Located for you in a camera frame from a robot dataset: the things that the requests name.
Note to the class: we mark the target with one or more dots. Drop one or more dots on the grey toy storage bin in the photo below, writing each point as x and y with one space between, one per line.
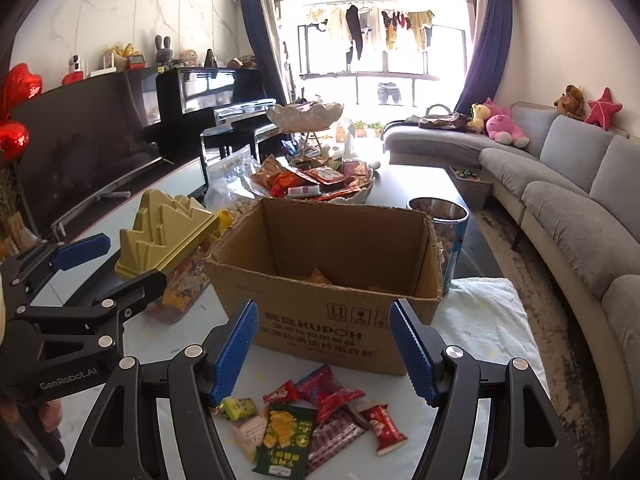
471 186

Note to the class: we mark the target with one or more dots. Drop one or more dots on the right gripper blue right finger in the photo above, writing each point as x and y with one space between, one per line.
525 438

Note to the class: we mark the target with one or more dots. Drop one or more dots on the clear plastic snack bag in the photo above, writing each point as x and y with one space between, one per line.
229 180

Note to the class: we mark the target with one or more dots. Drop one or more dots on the red heart balloon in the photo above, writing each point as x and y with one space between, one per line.
19 86
14 138

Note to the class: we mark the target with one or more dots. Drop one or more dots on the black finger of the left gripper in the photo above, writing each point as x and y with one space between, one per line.
119 304

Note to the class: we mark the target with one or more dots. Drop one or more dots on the handbag on sofa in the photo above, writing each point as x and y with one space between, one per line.
449 121

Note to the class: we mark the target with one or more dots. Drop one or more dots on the red star pillow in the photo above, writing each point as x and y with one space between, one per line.
602 110

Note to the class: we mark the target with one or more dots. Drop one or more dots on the blue curtain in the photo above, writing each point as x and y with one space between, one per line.
491 50
259 17

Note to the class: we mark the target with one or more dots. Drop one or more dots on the maroon striped snack packet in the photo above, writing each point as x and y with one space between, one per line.
331 437

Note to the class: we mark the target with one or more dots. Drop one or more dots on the black television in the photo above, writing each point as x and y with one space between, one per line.
83 137

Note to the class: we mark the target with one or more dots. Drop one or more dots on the clear tall nut jar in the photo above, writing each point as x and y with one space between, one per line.
450 221

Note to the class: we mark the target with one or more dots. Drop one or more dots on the yellow plush toy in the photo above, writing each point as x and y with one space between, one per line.
480 115

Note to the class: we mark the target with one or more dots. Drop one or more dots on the small red candy packet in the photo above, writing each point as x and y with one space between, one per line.
388 435

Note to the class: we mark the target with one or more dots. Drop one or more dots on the black upright piano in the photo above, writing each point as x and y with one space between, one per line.
209 109

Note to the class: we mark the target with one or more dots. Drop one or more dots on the pink plush toy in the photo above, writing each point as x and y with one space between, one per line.
501 127

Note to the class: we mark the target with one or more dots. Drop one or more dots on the gold lid snack container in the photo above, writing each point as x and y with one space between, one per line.
173 235

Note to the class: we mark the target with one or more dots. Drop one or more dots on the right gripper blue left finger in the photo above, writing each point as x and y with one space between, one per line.
121 437

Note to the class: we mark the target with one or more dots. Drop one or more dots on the grey curved sofa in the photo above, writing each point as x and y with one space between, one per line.
574 190

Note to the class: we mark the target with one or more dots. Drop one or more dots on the left blue curtain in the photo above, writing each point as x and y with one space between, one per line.
259 17

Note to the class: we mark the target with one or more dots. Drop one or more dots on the beige biscuit packet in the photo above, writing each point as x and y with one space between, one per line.
248 436

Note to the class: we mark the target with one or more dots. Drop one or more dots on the brown lion plush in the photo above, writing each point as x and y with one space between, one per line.
571 103

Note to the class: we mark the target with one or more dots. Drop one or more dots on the right blue curtain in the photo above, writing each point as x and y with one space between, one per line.
491 50

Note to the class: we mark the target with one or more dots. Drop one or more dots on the small red foil candy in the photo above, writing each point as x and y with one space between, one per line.
284 394

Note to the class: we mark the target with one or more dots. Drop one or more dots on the grey rabbit figurine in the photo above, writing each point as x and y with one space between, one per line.
164 53

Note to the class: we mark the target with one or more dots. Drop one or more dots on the red crinkled snack bag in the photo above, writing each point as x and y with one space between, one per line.
325 392

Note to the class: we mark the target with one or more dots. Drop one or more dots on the small yellow green candy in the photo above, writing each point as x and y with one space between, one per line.
235 409

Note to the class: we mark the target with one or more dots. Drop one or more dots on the white red security camera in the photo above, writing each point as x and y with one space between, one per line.
75 71

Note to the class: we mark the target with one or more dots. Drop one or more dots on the dark green snack packet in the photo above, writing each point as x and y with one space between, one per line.
285 445

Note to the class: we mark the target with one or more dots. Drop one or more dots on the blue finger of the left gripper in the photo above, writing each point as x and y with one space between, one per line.
24 275

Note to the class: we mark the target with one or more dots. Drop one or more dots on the brown cardboard box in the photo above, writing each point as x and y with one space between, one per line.
324 276

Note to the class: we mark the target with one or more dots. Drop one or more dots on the white tiered snack tray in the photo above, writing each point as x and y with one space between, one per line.
314 171

